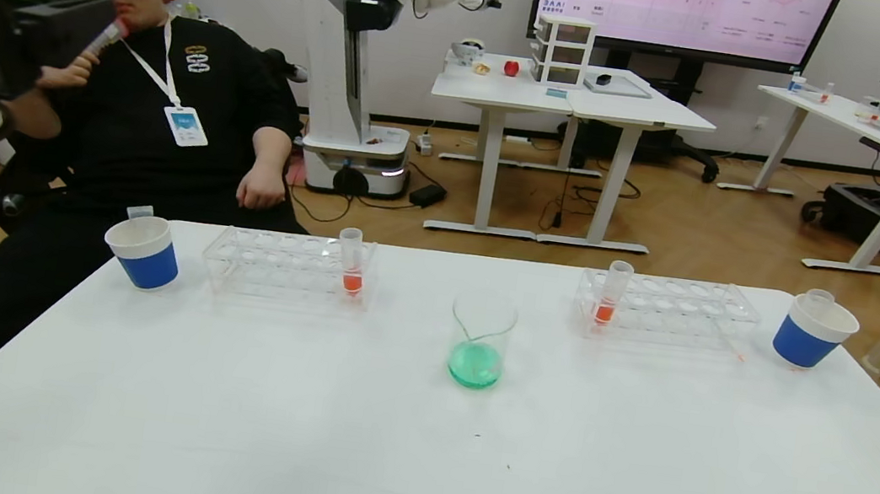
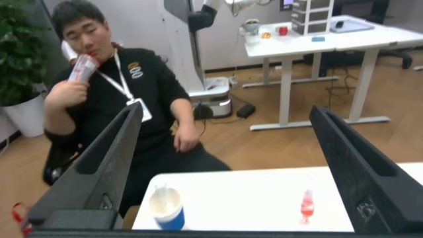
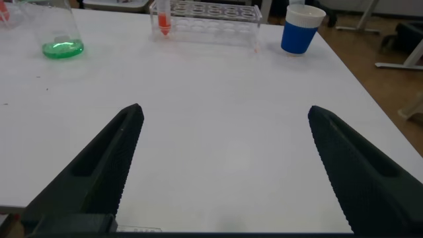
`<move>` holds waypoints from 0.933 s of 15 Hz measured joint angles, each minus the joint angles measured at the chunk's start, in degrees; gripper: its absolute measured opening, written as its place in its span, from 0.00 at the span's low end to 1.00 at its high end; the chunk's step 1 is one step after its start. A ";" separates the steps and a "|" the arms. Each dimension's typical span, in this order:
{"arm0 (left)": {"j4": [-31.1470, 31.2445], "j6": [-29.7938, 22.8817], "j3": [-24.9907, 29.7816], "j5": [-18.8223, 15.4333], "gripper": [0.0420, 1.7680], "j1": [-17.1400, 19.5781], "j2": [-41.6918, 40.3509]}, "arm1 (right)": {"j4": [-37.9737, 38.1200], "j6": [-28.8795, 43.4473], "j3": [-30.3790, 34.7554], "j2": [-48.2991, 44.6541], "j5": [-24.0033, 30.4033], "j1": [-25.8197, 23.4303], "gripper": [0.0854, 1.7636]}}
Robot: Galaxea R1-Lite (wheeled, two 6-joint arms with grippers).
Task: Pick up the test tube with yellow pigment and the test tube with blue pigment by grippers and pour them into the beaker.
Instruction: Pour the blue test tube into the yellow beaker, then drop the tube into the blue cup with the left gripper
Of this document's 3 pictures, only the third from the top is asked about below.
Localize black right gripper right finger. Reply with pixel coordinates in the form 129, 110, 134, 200
307, 104, 423, 235

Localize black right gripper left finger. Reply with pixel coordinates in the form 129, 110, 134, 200
21, 102, 145, 218

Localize clear glass beaker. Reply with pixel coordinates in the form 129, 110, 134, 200
18, 0, 85, 60

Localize orange pigment test tube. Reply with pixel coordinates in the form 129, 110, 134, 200
156, 0, 173, 36
0, 0, 11, 22

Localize clear acrylic tube rack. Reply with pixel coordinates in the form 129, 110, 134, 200
0, 0, 26, 31
149, 0, 263, 48

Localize blue paper cup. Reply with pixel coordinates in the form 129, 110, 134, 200
280, 3, 327, 56

